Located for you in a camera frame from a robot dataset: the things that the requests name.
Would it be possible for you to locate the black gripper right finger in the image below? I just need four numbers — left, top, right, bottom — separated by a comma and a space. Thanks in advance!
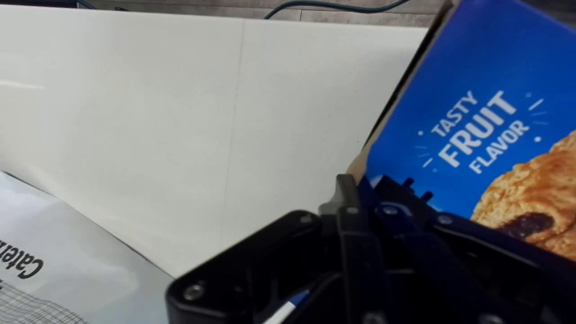
359, 176, 576, 324

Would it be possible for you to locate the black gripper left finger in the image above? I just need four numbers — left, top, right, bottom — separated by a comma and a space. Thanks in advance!
321, 174, 387, 324

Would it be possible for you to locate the blue snack bar box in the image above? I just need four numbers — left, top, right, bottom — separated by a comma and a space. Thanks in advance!
353, 0, 576, 259

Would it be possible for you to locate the green and white paper bag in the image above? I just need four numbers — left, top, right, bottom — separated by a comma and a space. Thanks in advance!
0, 173, 170, 324

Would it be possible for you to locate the black power cable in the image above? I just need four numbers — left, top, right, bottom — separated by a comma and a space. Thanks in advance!
263, 0, 413, 21

